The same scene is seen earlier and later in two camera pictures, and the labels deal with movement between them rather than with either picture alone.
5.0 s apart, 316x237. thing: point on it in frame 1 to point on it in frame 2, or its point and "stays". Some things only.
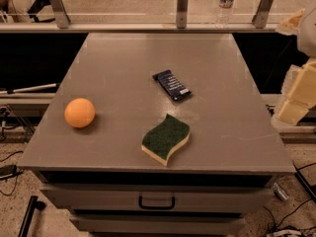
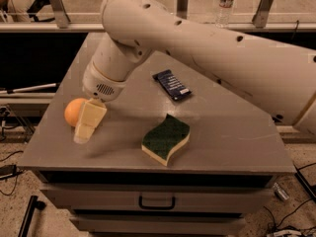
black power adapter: (8, 172) stays
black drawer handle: (155, 207) stays
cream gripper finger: (301, 97) to (100, 88)
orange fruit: (79, 113) stays
